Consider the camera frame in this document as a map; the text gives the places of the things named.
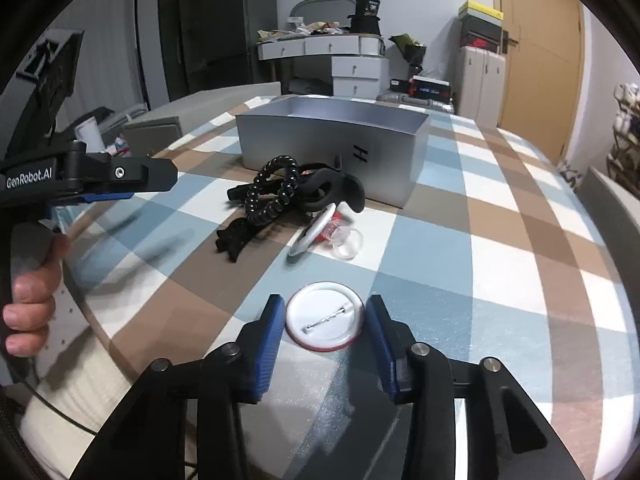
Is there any white desk with drawers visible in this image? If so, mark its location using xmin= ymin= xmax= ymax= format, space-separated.
xmin=257 ymin=34 xmax=391 ymax=98

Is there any black cable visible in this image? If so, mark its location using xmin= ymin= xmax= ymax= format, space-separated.
xmin=245 ymin=156 xmax=302 ymax=226

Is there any small black hair clip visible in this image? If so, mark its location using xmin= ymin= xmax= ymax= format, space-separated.
xmin=227 ymin=182 xmax=260 ymax=203

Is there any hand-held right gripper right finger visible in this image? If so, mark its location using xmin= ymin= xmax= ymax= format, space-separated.
xmin=365 ymin=294 xmax=586 ymax=480

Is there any black red flat box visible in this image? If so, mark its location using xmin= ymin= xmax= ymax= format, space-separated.
xmin=409 ymin=76 xmax=454 ymax=102

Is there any white bottle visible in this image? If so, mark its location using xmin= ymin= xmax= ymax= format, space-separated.
xmin=75 ymin=119 xmax=104 ymax=154

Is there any grey chair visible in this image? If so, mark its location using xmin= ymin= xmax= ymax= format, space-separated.
xmin=575 ymin=167 xmax=640 ymax=321

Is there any clutter on white desk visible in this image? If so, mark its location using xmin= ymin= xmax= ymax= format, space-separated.
xmin=257 ymin=19 xmax=351 ymax=43

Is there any patterned cloth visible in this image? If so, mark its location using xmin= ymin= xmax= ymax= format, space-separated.
xmin=605 ymin=82 xmax=640 ymax=187

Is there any silver suitcase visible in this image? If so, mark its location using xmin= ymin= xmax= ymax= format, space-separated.
xmin=377 ymin=91 xmax=457 ymax=114

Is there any dark wrapped flower bouquet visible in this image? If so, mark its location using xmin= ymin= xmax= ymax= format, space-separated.
xmin=389 ymin=34 xmax=429 ymax=81

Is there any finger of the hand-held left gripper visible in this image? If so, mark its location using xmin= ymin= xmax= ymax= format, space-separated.
xmin=50 ymin=191 xmax=136 ymax=206
xmin=65 ymin=141 xmax=178 ymax=193

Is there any silver rectangular box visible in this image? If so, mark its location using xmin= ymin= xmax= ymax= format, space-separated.
xmin=235 ymin=96 xmax=432 ymax=209

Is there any grey low cabinet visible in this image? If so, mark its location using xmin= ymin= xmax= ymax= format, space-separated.
xmin=122 ymin=82 xmax=282 ymax=152

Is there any person's left hand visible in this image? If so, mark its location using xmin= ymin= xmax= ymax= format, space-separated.
xmin=2 ymin=235 xmax=72 ymax=356

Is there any white suitcase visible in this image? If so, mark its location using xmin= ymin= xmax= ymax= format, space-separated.
xmin=459 ymin=46 xmax=507 ymax=121

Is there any grey arched mirror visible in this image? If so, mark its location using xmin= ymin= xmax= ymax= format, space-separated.
xmin=290 ymin=0 xmax=358 ymax=27

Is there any person's light clothing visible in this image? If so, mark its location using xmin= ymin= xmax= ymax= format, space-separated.
xmin=15 ymin=285 xmax=151 ymax=480

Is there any grey shoe box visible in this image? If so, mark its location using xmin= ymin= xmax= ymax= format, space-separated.
xmin=459 ymin=16 xmax=503 ymax=34

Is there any wooden door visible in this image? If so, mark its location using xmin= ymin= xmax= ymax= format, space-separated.
xmin=490 ymin=0 xmax=587 ymax=162

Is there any black claw hair clip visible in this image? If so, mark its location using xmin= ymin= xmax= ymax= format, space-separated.
xmin=299 ymin=162 xmax=368 ymax=216

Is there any grey refrigerator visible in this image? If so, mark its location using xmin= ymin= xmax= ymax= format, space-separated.
xmin=240 ymin=0 xmax=279 ymax=86

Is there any black and red shoe box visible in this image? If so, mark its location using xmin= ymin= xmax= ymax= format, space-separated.
xmin=460 ymin=31 xmax=502 ymax=52

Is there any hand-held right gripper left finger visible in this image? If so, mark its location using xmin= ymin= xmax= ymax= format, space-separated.
xmin=70 ymin=294 xmax=288 ymax=480

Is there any white curtain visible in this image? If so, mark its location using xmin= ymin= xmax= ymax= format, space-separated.
xmin=55 ymin=0 xmax=151 ymax=128

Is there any white round pin badge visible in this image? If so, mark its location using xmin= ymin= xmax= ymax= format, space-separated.
xmin=284 ymin=282 xmax=367 ymax=351

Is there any black tall cabinet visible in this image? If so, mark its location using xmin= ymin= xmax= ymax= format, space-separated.
xmin=157 ymin=0 xmax=251 ymax=102

